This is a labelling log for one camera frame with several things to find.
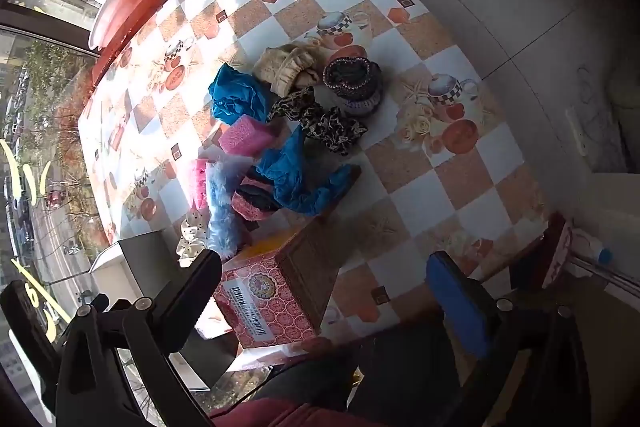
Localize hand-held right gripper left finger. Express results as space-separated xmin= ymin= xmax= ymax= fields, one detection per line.
xmin=56 ymin=249 xmax=224 ymax=427

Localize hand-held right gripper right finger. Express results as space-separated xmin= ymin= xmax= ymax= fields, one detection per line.
xmin=426 ymin=251 xmax=594 ymax=427

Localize white polka dot scrunchie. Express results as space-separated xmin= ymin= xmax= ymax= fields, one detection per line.
xmin=176 ymin=202 xmax=211 ymax=261

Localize white cardboard box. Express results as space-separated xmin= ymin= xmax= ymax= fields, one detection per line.
xmin=89 ymin=229 xmax=242 ymax=390

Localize pink sponge with holes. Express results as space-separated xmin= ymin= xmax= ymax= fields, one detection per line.
xmin=187 ymin=158 xmax=216 ymax=210

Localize large blue mesh cloth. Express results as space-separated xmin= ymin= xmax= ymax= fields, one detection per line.
xmin=254 ymin=126 xmax=354 ymax=216

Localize small blue mesh cloth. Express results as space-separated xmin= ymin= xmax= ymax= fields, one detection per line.
xmin=208 ymin=63 xmax=271 ymax=126

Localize leopard print scrunchie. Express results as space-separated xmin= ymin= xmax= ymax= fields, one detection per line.
xmin=268 ymin=87 xmax=369 ymax=156

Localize red patterned box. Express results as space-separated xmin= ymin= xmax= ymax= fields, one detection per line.
xmin=213 ymin=251 xmax=321 ymax=349

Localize light blue fluffy cloth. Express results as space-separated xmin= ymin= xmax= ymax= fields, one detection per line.
xmin=206 ymin=161 xmax=252 ymax=259

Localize person's dark pants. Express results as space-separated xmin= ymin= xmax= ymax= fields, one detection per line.
xmin=249 ymin=319 xmax=463 ymax=427

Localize pink and black knitted hat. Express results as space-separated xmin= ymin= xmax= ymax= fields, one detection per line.
xmin=230 ymin=174 xmax=281 ymax=222

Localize checkered printed tablecloth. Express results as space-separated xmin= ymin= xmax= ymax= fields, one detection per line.
xmin=77 ymin=0 xmax=557 ymax=350

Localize white bottle with blue cap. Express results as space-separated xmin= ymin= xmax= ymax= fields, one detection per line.
xmin=569 ymin=228 xmax=614 ymax=266

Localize yellow and blue window decals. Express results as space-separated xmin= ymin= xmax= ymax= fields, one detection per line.
xmin=0 ymin=137 xmax=68 ymax=345

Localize pink wedge sponge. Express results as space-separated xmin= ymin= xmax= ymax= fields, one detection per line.
xmin=219 ymin=114 xmax=276 ymax=156

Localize person's maroon clothing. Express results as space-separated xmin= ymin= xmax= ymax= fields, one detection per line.
xmin=209 ymin=396 xmax=383 ymax=427

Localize beige knitted cloth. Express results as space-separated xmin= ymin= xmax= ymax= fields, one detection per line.
xmin=253 ymin=44 xmax=322 ymax=98

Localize purple knitted hat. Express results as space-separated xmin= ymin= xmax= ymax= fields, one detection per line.
xmin=322 ymin=55 xmax=384 ymax=117

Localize pink plastic basin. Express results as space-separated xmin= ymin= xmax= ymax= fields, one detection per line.
xmin=88 ymin=0 xmax=151 ymax=51

